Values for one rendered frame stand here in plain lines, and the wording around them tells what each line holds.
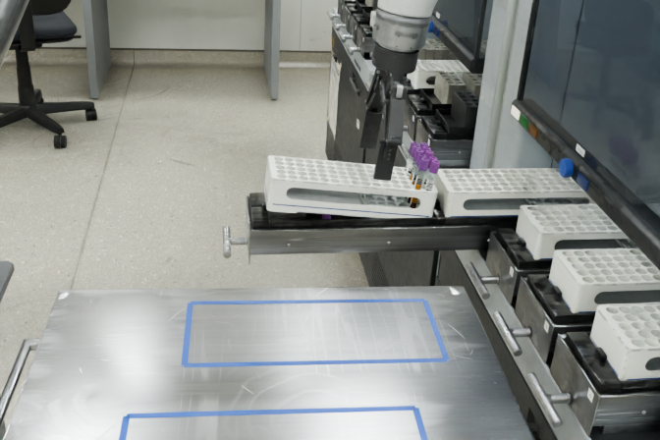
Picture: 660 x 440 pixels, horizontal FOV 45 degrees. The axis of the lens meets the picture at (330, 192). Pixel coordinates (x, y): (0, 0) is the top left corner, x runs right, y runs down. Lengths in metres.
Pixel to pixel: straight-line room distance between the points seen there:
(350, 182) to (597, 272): 0.43
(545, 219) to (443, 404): 0.47
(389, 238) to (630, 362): 0.50
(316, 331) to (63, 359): 0.33
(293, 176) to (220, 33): 3.60
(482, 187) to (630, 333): 0.44
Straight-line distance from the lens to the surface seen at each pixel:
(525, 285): 1.29
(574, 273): 1.23
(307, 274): 2.78
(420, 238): 1.43
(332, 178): 1.38
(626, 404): 1.13
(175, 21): 4.92
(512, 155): 1.58
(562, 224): 1.38
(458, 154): 1.83
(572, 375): 1.17
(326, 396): 1.00
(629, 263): 1.29
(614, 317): 1.16
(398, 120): 1.30
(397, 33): 1.30
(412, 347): 1.09
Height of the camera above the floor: 1.47
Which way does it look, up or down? 26 degrees down
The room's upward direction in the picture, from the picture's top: 3 degrees clockwise
